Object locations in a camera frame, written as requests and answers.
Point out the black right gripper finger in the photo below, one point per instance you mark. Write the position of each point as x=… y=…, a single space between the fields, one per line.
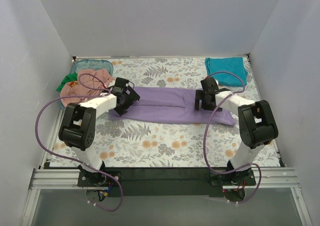
x=199 y=95
x=197 y=104

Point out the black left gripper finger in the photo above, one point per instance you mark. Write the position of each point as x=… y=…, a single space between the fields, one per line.
x=132 y=95
x=122 y=108

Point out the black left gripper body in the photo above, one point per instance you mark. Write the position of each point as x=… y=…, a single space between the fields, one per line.
x=127 y=101

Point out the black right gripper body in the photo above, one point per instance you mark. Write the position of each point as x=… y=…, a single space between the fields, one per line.
x=202 y=100

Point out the purple t shirt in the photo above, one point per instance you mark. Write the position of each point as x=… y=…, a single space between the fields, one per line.
x=166 y=105

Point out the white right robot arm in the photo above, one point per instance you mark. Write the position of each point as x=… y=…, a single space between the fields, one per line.
x=257 y=125

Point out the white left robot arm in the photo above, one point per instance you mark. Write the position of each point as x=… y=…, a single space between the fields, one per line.
x=78 y=125

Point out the folded teal t shirt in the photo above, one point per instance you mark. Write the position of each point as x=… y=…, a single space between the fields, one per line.
x=234 y=65

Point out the pink t shirt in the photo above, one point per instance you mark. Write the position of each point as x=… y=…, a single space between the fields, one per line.
x=87 y=79

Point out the blue plastic basket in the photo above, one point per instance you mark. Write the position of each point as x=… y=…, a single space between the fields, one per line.
x=81 y=65

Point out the green t shirt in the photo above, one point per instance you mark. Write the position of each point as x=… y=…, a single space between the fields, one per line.
x=67 y=79

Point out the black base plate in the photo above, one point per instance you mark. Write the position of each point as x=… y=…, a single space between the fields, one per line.
x=175 y=181

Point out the aluminium frame rail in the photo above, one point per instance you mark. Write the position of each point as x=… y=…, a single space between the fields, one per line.
x=272 y=177

